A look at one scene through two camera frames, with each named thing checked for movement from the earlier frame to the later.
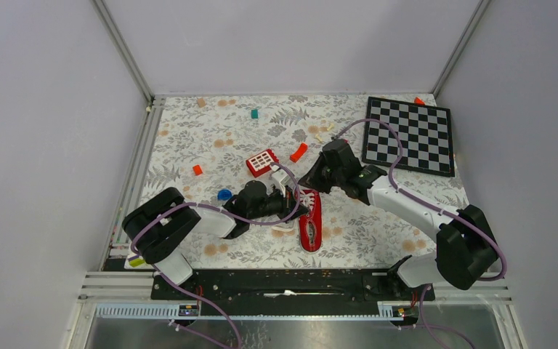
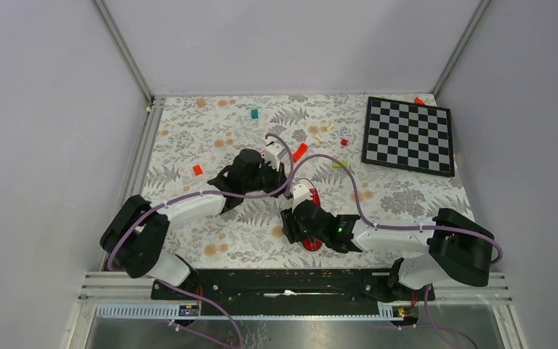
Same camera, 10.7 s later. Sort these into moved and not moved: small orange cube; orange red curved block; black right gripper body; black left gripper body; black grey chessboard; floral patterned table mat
Moved: black left gripper body; black right gripper body
Not moved: orange red curved block; floral patterned table mat; black grey chessboard; small orange cube
